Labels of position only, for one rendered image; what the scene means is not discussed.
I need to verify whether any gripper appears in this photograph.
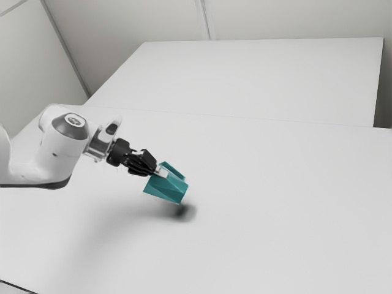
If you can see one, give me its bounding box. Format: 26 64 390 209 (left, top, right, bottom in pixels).
105 138 169 179

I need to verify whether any teal faceted mug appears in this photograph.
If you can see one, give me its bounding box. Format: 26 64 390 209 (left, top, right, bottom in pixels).
142 160 190 205

